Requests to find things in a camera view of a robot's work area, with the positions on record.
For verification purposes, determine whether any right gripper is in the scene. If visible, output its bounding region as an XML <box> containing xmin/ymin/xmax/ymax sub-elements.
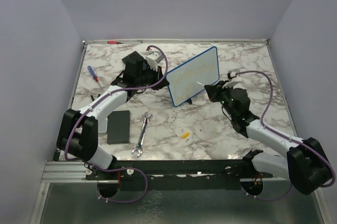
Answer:
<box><xmin>205</xmin><ymin>80</ymin><xmax>236</xmax><ymax>119</ymax></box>

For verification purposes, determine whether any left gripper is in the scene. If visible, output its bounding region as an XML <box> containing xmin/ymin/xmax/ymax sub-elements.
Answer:
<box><xmin>136</xmin><ymin>64</ymin><xmax>170</xmax><ymax>91</ymax></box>

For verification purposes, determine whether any blue framed whiteboard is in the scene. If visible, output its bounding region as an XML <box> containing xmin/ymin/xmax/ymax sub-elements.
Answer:
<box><xmin>166</xmin><ymin>46</ymin><xmax>220</xmax><ymax>107</ymax></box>

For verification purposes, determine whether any yellow marker cap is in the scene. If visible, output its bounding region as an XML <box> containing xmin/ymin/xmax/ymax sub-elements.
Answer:
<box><xmin>181</xmin><ymin>132</ymin><xmax>190</xmax><ymax>139</ymax></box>

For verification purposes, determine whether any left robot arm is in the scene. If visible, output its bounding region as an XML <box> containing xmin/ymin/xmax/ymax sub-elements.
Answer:
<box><xmin>56</xmin><ymin>46</ymin><xmax>169</xmax><ymax>179</ymax></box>

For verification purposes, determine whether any blue red screwdriver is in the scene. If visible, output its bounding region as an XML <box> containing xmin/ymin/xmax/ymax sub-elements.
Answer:
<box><xmin>87</xmin><ymin>66</ymin><xmax>102</xmax><ymax>88</ymax></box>

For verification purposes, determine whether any black rectangular box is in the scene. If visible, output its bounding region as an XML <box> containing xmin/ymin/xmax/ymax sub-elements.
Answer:
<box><xmin>107</xmin><ymin>110</ymin><xmax>130</xmax><ymax>145</ymax></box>

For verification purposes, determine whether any small white container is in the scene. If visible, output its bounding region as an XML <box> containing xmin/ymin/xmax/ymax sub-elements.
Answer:
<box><xmin>98</xmin><ymin>118</ymin><xmax>108</xmax><ymax>133</ymax></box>

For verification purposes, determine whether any silver open-end wrench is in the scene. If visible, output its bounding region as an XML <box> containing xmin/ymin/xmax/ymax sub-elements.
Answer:
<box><xmin>132</xmin><ymin>112</ymin><xmax>152</xmax><ymax>158</ymax></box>

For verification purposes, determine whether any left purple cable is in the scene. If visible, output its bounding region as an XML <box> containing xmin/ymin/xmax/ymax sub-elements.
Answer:
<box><xmin>64</xmin><ymin>44</ymin><xmax>169</xmax><ymax>205</ymax></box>

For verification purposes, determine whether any purple cable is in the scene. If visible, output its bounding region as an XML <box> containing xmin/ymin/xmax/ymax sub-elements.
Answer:
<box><xmin>235</xmin><ymin>70</ymin><xmax>337</xmax><ymax>201</ymax></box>
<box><xmin>64</xmin><ymin>44</ymin><xmax>169</xmax><ymax>205</ymax></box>

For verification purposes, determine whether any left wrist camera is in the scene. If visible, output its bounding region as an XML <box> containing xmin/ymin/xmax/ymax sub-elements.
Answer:
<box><xmin>145</xmin><ymin>51</ymin><xmax>163</xmax><ymax>70</ymax></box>

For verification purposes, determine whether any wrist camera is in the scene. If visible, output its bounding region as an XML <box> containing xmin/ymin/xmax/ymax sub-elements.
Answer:
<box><xmin>145</xmin><ymin>51</ymin><xmax>163</xmax><ymax>70</ymax></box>
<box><xmin>226</xmin><ymin>72</ymin><xmax>242</xmax><ymax>87</ymax></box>

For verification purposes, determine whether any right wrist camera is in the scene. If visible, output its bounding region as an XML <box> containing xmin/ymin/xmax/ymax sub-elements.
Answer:
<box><xmin>226</xmin><ymin>72</ymin><xmax>242</xmax><ymax>87</ymax></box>

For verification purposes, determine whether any red marker on rail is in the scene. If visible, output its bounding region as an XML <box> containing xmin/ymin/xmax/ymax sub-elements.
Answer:
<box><xmin>107</xmin><ymin>41</ymin><xmax>123</xmax><ymax>44</ymax></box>

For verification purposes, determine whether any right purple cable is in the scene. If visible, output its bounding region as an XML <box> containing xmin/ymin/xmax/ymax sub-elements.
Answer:
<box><xmin>235</xmin><ymin>70</ymin><xmax>337</xmax><ymax>201</ymax></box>

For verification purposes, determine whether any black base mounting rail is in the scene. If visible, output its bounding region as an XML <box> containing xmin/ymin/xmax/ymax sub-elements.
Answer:
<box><xmin>86</xmin><ymin>159</ymin><xmax>259</xmax><ymax>191</ymax></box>

